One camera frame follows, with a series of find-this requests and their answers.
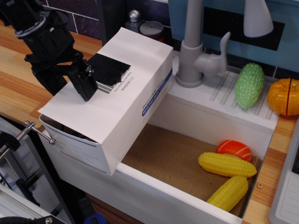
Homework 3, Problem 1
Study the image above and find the yellow toy corn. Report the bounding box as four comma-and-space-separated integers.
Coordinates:
207, 176, 249, 212
198, 152, 257, 178

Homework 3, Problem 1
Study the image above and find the green toy bitter gourd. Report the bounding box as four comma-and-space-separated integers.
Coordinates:
235, 63, 265, 109

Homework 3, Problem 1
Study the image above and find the white toy sink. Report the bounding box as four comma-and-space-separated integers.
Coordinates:
40, 52, 278, 224

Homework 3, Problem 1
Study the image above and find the grey white appliance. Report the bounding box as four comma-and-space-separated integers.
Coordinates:
269, 123, 299, 224

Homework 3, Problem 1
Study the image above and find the metal screw clamp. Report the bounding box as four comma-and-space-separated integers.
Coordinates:
0, 120, 56, 160

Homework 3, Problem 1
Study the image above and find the yellow toy corn lower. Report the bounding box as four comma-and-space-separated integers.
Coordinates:
207, 176, 249, 212

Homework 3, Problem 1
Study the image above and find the orange toy pumpkin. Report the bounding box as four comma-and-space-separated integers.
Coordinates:
267, 78, 299, 116

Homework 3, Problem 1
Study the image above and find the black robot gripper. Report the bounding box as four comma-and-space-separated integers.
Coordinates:
15, 10, 98, 101

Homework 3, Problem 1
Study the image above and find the white cone lamp shade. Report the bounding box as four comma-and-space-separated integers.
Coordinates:
243, 0, 274, 38

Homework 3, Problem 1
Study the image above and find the grey toy faucet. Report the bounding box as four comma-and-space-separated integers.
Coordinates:
176, 0, 231, 88

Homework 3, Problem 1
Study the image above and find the white cardboard mask box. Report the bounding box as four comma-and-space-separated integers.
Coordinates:
39, 28, 173, 175

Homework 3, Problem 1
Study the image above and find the orange toy salmon sushi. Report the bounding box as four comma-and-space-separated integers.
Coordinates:
215, 140, 252, 162

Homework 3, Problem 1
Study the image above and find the blue clamp handle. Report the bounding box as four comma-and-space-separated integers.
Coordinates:
83, 213, 107, 224

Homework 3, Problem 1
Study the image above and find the aluminium frame bracket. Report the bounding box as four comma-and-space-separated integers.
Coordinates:
0, 185, 63, 224

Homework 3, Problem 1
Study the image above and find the grey bottle silver ball cap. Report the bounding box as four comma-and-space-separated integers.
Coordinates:
125, 9, 145, 33

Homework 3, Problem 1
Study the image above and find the blue board black panel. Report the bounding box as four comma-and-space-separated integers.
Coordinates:
167, 0, 299, 73

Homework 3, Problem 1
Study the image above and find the yellow toy corn upper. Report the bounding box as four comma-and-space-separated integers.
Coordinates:
198, 152, 257, 178

